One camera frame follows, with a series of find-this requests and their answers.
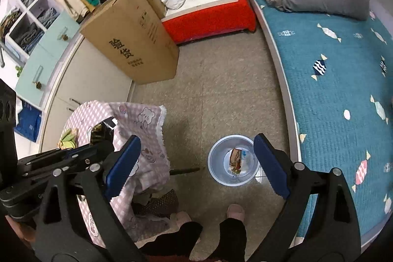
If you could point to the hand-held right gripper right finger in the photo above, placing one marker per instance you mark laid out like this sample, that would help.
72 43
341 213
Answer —
271 168

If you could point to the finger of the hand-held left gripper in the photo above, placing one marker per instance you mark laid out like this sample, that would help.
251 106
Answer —
36 171
55 154

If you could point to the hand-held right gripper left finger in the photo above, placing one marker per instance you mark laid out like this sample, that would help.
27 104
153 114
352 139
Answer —
122 165

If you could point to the black snack packet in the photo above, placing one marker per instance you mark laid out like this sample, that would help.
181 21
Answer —
103 131

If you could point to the translucent white plastic bin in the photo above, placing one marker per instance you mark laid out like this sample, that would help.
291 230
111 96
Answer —
218 163

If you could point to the person's left hand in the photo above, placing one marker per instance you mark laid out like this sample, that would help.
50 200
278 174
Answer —
20 233

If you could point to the green yellow crumpled wrapper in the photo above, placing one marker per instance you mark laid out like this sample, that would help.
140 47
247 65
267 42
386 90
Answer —
68 140

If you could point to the blue bag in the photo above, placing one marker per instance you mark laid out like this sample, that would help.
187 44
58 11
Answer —
27 124

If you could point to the white blue wrapper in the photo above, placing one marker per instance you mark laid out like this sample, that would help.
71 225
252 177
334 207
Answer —
247 159

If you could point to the brown snack wrapper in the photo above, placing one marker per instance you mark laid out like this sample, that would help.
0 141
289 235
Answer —
235 157

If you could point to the pink checked tablecloth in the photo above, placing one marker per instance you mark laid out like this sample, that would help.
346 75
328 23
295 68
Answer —
144 133

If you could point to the light teal drawer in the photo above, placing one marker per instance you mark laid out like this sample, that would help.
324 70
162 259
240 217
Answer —
58 28
30 77

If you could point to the small green ornament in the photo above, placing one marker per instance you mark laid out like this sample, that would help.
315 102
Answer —
19 69

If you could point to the dark patterned cloth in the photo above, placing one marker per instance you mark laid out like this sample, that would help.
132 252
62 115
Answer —
162 202

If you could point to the pink slipper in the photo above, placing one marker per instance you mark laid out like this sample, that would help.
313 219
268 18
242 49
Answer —
183 217
235 212

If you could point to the cream cabinet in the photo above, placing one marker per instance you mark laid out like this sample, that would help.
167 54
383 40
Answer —
92 81

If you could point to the person's right leg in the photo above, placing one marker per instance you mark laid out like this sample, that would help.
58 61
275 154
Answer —
231 240

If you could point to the teal candy print bedspread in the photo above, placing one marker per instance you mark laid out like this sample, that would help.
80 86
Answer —
322 90

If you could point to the large brown cardboard box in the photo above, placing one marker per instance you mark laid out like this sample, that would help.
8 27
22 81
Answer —
129 35

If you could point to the red bench with white top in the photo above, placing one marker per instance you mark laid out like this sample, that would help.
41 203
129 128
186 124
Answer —
208 25

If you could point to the white bed frame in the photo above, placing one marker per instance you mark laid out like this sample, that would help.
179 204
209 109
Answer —
282 71

